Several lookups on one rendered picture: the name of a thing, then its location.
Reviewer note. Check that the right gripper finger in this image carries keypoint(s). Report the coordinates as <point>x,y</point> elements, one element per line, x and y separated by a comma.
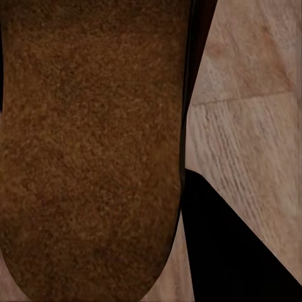
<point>228,262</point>

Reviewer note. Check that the sandal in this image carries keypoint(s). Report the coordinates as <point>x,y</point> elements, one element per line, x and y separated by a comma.
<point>94,97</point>

